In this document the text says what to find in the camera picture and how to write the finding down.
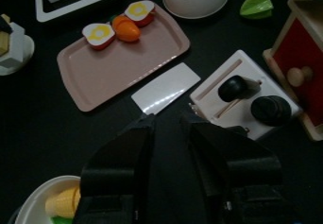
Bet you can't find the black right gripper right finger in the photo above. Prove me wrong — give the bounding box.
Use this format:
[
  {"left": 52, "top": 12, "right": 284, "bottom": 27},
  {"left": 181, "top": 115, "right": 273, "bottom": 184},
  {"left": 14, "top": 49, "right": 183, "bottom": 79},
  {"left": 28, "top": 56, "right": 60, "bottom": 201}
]
[{"left": 180, "top": 112, "right": 295, "bottom": 224}]

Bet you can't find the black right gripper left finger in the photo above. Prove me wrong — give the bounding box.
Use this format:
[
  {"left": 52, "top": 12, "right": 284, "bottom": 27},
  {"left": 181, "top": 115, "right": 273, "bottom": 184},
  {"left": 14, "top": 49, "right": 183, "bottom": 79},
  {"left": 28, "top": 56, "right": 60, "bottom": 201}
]
[{"left": 72, "top": 113, "right": 156, "bottom": 224}]

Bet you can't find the toy egg on red base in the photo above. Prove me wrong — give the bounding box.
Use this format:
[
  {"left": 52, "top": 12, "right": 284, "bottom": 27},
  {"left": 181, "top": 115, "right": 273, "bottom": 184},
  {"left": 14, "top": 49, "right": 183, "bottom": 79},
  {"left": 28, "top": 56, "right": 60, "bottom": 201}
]
[
  {"left": 124, "top": 0, "right": 156, "bottom": 27},
  {"left": 80, "top": 23, "right": 116, "bottom": 51}
]

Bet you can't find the yellow toy corn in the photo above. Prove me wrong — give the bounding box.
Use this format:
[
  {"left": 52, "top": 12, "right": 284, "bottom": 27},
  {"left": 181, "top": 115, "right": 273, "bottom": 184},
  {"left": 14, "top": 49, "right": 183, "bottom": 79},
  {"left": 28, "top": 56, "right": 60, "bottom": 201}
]
[{"left": 44, "top": 184, "right": 81, "bottom": 219}]

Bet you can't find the white toy plate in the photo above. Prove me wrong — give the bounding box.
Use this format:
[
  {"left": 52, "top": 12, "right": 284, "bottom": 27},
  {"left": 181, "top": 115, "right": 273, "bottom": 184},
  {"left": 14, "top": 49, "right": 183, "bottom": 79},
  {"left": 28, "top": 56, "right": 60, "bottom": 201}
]
[{"left": 13, "top": 175, "right": 81, "bottom": 224}]

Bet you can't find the black stove knob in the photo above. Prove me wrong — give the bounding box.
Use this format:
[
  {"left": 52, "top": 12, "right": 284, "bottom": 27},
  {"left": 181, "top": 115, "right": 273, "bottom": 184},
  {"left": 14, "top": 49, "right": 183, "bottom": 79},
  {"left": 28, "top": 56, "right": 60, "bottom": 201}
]
[
  {"left": 217, "top": 75, "right": 249, "bottom": 103},
  {"left": 249, "top": 95, "right": 292, "bottom": 128}
]

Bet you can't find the white toy stove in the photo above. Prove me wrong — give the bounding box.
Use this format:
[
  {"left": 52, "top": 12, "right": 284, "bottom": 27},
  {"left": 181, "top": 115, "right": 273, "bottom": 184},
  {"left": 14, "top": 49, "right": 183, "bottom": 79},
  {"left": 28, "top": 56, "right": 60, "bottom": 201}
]
[{"left": 188, "top": 49, "right": 303, "bottom": 141}]

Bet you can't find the white card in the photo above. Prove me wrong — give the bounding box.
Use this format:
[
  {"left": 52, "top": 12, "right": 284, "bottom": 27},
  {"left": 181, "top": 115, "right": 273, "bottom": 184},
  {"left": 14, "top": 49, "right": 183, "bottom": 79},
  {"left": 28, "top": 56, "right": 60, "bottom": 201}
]
[{"left": 129, "top": 61, "right": 201, "bottom": 115}]

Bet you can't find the pink plastic tray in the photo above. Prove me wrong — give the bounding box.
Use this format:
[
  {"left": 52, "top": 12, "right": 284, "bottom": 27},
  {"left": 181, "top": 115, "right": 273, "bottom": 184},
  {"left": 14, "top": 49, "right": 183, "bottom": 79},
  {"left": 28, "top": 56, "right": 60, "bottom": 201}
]
[{"left": 56, "top": 3, "right": 192, "bottom": 112}]

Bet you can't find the wooden box with red panel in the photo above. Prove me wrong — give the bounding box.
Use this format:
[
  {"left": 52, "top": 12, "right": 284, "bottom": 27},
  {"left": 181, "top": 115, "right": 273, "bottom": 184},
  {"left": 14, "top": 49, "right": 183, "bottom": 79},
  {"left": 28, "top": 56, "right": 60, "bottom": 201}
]
[{"left": 261, "top": 0, "right": 323, "bottom": 142}]

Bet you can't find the orange toy fruit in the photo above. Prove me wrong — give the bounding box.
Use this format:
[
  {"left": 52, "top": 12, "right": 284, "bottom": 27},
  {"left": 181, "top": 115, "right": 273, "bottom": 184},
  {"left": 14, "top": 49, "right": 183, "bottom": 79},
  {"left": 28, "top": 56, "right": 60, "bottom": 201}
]
[{"left": 110, "top": 14, "right": 141, "bottom": 43}]

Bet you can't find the green toy leaf slice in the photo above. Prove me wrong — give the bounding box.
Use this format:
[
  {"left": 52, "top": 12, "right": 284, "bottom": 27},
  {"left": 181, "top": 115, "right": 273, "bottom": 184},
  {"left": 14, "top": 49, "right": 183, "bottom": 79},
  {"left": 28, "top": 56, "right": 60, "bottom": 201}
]
[{"left": 239, "top": 0, "right": 275, "bottom": 20}]

